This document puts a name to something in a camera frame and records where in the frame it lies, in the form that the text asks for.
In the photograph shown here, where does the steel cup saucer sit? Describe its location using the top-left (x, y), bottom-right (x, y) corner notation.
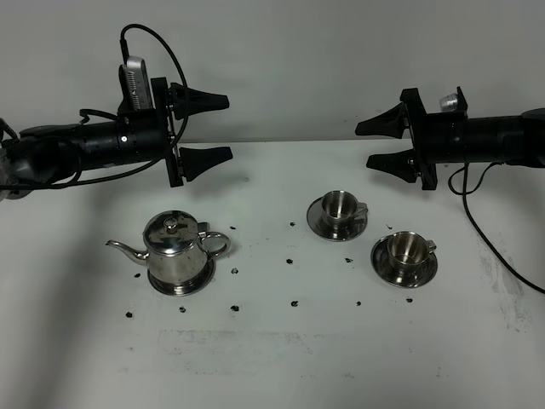
top-left (370, 232), bottom-right (438, 288)
top-left (307, 198), bottom-right (368, 242)

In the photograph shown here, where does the steel teapot saucer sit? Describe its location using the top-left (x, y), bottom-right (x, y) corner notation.
top-left (147, 260), bottom-right (215, 297)

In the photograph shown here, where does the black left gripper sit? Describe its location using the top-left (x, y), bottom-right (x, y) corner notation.
top-left (114, 78), bottom-right (232, 187)

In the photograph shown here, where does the black left camera cable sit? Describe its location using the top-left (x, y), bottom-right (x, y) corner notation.
top-left (50, 23), bottom-right (191, 189)

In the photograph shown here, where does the front stainless steel teacup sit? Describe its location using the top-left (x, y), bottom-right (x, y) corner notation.
top-left (386, 231), bottom-right (437, 274)

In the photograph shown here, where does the rear stainless steel teacup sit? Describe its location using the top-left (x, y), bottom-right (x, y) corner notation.
top-left (321, 190), bottom-right (368, 226)

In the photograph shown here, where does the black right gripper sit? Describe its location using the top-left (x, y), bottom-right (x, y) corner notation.
top-left (355, 86), bottom-right (468, 191)

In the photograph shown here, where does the stainless steel teapot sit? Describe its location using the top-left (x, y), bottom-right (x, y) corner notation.
top-left (106, 210), bottom-right (231, 284)

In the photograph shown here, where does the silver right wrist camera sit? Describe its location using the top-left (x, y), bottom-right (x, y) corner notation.
top-left (439, 93), bottom-right (459, 112)

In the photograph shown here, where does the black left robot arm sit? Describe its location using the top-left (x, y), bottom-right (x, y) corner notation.
top-left (1, 78), bottom-right (232, 199)

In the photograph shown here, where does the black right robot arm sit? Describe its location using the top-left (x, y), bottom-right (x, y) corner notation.
top-left (355, 88), bottom-right (544, 191)

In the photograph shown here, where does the rear steel cup saucer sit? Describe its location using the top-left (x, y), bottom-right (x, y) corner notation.
top-left (307, 198), bottom-right (368, 242)

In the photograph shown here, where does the stainless steel teacup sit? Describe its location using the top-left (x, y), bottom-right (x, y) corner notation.
top-left (386, 231), bottom-right (437, 274)
top-left (321, 190), bottom-right (368, 226)

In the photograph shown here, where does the front steel cup saucer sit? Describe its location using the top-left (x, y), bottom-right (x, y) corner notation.
top-left (370, 232), bottom-right (438, 288)

